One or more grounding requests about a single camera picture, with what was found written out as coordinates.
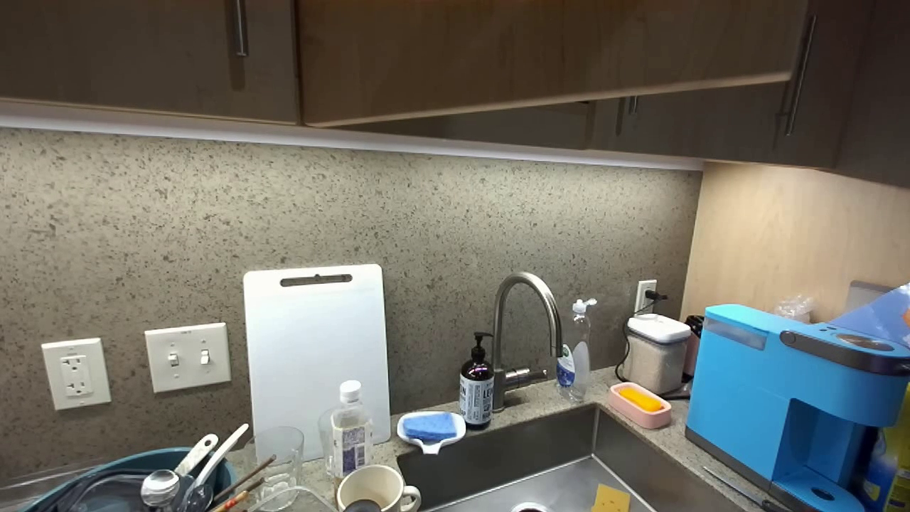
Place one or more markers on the clear bottle with white cap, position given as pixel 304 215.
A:
pixel 347 445

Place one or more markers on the white wall power outlet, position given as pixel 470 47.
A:
pixel 74 374

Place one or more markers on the yellow sponge piece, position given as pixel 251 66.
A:
pixel 611 499

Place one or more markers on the wooden wall cabinet carcass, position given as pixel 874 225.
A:
pixel 473 130

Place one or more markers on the brown wooden chopsticks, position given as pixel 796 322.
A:
pixel 248 474

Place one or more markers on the white outlet with plug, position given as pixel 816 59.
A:
pixel 640 302

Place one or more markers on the white ceramic mug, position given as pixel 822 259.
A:
pixel 372 485

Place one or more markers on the light wood side panel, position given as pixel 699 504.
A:
pixel 786 236

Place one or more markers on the clear plastic bag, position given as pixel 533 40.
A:
pixel 796 309

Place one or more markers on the blue sponge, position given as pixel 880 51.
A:
pixel 430 428

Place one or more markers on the light blue cloth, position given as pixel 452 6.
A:
pixel 876 317

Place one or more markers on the stainless steel sink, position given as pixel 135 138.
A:
pixel 529 455

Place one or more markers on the white plastic spoon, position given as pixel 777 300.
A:
pixel 227 445

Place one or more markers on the clear spray bottle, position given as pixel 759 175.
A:
pixel 581 359

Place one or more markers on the clear drinking glass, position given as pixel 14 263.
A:
pixel 280 455

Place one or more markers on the steel gooseneck faucet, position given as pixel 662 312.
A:
pixel 526 286

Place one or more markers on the white plastic cutting board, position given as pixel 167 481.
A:
pixel 317 359

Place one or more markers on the clear glass bowl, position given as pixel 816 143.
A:
pixel 284 502

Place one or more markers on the yellow sponge in pink dish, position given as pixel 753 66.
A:
pixel 642 399

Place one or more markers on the white under-cabinet light strip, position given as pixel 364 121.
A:
pixel 187 130

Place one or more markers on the black power plug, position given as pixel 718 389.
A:
pixel 655 296

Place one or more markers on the metal ladle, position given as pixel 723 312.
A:
pixel 159 488

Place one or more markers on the white light switch plate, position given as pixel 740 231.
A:
pixel 187 356

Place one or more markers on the dark soap pump bottle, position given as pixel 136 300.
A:
pixel 475 394

